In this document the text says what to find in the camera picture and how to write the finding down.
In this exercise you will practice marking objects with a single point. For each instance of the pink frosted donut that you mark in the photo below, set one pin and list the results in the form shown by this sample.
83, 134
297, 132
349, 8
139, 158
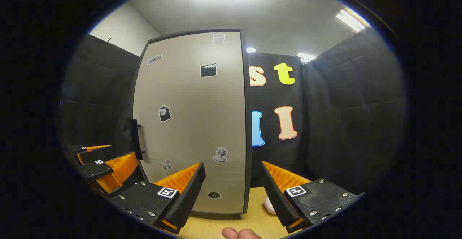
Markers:
269, 206

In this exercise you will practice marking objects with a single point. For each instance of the grey cabinet door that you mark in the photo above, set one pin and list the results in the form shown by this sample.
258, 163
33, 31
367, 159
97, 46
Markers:
195, 123

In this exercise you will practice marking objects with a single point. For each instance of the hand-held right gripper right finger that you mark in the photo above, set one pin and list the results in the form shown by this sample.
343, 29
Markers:
276, 195

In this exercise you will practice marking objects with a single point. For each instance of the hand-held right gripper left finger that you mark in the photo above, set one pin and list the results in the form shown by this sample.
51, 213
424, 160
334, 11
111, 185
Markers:
193, 192

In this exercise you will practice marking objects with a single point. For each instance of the black backdrop cloth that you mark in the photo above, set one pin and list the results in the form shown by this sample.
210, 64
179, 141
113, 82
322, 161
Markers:
343, 123

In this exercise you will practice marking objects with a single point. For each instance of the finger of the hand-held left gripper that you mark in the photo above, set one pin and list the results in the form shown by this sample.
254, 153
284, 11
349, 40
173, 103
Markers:
119, 170
101, 156

